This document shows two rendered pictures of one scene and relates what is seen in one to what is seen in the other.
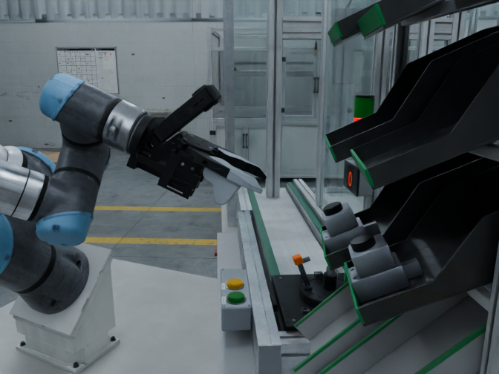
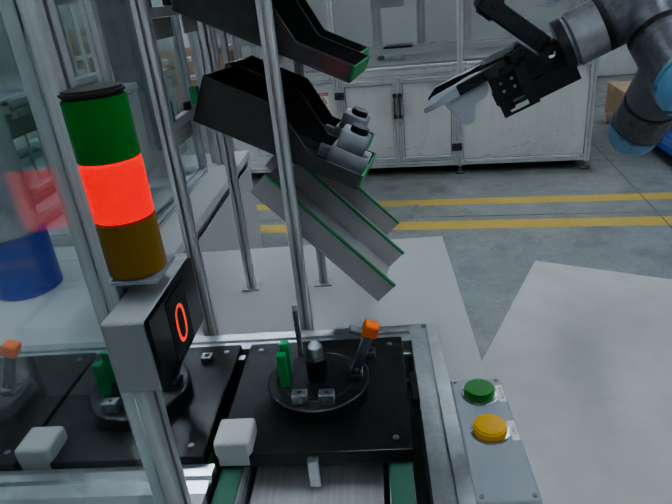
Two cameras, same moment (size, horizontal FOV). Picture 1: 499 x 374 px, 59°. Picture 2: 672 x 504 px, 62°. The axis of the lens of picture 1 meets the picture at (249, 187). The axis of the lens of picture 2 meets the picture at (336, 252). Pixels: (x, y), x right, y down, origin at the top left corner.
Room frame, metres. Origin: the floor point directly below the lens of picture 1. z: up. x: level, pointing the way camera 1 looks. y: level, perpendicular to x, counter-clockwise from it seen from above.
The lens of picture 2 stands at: (1.55, -0.04, 1.46)
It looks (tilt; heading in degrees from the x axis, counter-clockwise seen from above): 25 degrees down; 189
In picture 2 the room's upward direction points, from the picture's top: 6 degrees counter-clockwise
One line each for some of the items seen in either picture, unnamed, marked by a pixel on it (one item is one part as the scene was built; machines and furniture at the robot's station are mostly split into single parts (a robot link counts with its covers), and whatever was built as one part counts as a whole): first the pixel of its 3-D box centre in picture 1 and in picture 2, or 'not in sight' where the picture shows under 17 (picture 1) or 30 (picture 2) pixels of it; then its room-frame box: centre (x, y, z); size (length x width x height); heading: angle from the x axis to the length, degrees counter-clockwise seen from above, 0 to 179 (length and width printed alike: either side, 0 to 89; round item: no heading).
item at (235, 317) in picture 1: (235, 296); (489, 449); (1.00, 0.04, 0.93); 0.21 x 0.07 x 0.06; 4
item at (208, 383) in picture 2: not in sight; (134, 372); (0.95, -0.44, 1.01); 0.24 x 0.24 x 0.13; 4
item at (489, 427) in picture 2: (235, 285); (489, 430); (1.00, 0.04, 0.96); 0.04 x 0.04 x 0.02
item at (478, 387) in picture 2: (235, 298); (479, 393); (0.93, 0.03, 0.96); 0.04 x 0.04 x 0.02
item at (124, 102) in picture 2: (364, 107); (101, 127); (1.13, -0.29, 1.38); 0.05 x 0.05 x 0.05
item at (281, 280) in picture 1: (329, 299); (320, 393); (0.93, -0.18, 0.96); 0.24 x 0.24 x 0.02; 4
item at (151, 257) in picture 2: not in sight; (131, 242); (1.13, -0.29, 1.28); 0.05 x 0.05 x 0.05
